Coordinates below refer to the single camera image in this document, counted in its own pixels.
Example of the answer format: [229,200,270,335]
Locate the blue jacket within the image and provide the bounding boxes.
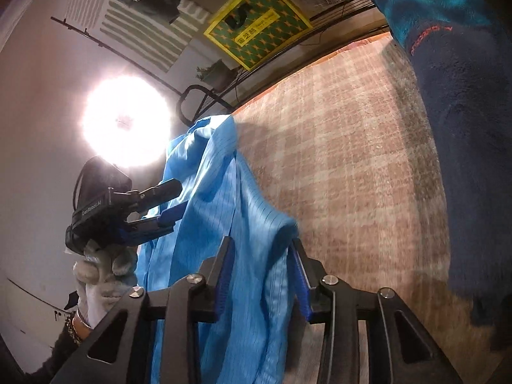
[134,114,300,384]

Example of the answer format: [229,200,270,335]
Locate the black metal clothes rack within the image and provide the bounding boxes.
[50,0,481,129]

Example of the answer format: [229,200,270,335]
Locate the yellow patterned box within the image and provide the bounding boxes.
[203,0,314,70]

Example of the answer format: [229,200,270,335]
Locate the person's left hand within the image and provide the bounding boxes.
[73,245,139,329]

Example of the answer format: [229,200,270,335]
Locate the ring light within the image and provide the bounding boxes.
[80,74,172,169]

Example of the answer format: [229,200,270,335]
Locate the green striped wall poster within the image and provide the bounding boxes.
[64,0,211,73]

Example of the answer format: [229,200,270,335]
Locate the small dark plant pot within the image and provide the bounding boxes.
[196,60,236,89]

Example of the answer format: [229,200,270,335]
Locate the dark blue fleece garment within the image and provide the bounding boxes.
[370,0,512,348]

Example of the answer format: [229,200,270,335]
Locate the checked bed blanket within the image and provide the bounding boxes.
[230,32,481,384]

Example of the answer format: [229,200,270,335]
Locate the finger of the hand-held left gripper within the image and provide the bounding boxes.
[132,179,183,209]
[123,204,187,244]

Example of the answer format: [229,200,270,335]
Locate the person's left forearm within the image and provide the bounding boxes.
[24,308,94,384]

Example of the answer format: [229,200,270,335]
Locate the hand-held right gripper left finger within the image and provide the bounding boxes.
[50,236,236,384]

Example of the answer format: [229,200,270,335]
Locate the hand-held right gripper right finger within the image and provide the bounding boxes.
[290,238,465,384]

